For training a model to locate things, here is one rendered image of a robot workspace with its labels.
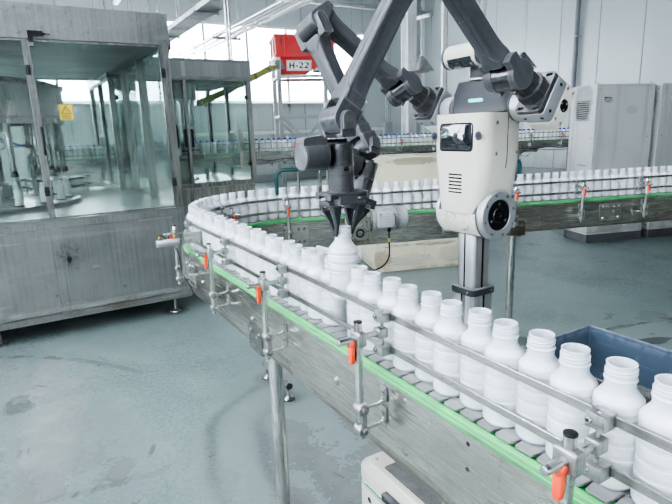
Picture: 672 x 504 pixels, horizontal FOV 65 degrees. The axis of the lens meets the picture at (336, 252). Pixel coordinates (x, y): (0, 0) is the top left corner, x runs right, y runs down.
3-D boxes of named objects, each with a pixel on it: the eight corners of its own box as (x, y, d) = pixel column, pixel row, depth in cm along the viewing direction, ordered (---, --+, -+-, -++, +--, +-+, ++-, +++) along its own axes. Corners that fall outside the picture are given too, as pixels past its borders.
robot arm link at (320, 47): (326, 9, 151) (303, 31, 159) (313, 9, 147) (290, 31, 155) (388, 146, 153) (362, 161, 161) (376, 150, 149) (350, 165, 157)
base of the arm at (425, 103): (431, 119, 179) (445, 87, 180) (415, 107, 175) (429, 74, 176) (414, 120, 187) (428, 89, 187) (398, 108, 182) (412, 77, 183)
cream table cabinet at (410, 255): (449, 252, 630) (450, 151, 604) (473, 264, 571) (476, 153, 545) (360, 259, 607) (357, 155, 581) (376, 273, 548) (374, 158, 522)
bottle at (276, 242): (293, 291, 156) (290, 236, 152) (286, 297, 150) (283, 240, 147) (274, 290, 158) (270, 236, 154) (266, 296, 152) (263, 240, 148)
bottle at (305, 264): (306, 314, 135) (303, 252, 132) (296, 308, 141) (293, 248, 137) (326, 310, 138) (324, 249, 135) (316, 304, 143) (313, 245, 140)
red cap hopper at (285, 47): (283, 231, 796) (272, 33, 733) (278, 223, 864) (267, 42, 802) (343, 227, 815) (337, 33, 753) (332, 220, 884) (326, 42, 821)
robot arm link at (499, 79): (537, 71, 139) (520, 74, 144) (515, 49, 134) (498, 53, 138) (525, 103, 139) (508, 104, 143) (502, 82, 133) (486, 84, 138)
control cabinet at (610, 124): (613, 231, 716) (626, 84, 673) (642, 238, 668) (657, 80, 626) (560, 236, 699) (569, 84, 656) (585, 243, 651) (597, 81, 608)
